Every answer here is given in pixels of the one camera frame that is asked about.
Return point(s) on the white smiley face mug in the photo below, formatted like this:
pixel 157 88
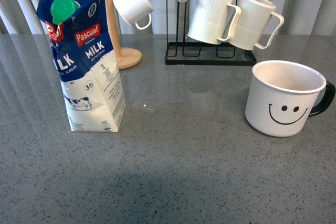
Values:
pixel 283 95

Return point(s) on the blue white milk carton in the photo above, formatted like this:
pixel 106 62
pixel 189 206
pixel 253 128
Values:
pixel 87 66

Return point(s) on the wooden mug tree stand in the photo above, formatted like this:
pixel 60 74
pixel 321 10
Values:
pixel 126 57

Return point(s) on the white ribbed mug left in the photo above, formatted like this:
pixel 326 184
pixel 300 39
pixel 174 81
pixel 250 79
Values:
pixel 214 21

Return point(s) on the white ribbed mug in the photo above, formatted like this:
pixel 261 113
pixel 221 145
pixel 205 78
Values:
pixel 214 21
pixel 255 16

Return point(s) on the small white hanging mug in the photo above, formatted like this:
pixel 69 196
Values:
pixel 132 11

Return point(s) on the white ribbed mug right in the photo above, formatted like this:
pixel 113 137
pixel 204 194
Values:
pixel 255 16

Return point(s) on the black wire mug rack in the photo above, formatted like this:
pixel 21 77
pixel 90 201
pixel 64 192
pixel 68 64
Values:
pixel 182 52

